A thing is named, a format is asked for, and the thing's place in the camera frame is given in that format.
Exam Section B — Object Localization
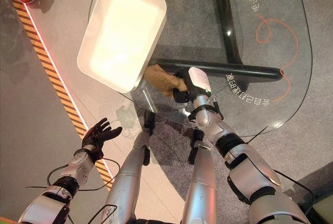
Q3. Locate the silver right robot leg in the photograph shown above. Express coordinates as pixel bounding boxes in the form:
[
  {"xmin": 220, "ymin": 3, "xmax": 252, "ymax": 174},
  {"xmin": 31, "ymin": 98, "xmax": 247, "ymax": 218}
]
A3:
[{"xmin": 181, "ymin": 129, "xmax": 218, "ymax": 224}]

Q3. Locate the silver left robot leg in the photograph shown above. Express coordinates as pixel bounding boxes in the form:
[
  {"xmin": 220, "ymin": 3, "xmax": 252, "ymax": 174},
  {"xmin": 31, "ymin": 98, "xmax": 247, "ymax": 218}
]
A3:
[{"xmin": 100, "ymin": 111, "xmax": 156, "ymax": 224}]

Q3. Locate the black table base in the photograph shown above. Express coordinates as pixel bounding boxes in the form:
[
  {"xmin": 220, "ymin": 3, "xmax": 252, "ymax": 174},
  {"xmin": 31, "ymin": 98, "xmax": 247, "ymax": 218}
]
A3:
[{"xmin": 153, "ymin": 0, "xmax": 285, "ymax": 82}]

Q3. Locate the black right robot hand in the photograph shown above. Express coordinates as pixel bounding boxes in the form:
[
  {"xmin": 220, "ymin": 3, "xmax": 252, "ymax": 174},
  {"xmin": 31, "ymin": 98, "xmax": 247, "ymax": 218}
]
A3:
[{"xmin": 172, "ymin": 66, "xmax": 212, "ymax": 104}]

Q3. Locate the white rectangular basket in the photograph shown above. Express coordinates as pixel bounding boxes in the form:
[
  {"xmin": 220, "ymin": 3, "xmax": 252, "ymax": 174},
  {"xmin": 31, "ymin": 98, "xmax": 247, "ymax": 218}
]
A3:
[{"xmin": 77, "ymin": 0, "xmax": 167, "ymax": 94}]

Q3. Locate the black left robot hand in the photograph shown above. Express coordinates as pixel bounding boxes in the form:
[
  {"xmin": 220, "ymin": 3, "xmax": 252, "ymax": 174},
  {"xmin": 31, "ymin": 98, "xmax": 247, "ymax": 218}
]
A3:
[{"xmin": 81, "ymin": 117, "xmax": 123, "ymax": 162}]

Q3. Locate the tan cleaning cloth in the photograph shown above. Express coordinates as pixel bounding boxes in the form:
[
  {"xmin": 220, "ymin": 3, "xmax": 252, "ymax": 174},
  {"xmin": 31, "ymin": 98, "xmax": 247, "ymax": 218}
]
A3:
[{"xmin": 144, "ymin": 64, "xmax": 184, "ymax": 98}]

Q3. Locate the glass table top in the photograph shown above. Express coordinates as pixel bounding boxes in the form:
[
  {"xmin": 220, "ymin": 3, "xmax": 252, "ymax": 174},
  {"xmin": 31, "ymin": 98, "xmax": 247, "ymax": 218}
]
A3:
[{"xmin": 88, "ymin": 0, "xmax": 313, "ymax": 133}]

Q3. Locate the yellow black hazard tape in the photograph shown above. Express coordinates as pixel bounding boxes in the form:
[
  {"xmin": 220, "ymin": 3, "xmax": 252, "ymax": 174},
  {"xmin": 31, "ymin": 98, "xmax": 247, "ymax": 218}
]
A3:
[{"xmin": 11, "ymin": 0, "xmax": 114, "ymax": 184}]

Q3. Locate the silver robot leg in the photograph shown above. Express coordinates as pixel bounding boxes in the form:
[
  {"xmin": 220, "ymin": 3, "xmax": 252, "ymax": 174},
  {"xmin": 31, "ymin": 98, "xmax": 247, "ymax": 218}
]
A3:
[
  {"xmin": 181, "ymin": 129, "xmax": 218, "ymax": 224},
  {"xmin": 100, "ymin": 111, "xmax": 156, "ymax": 224}
]

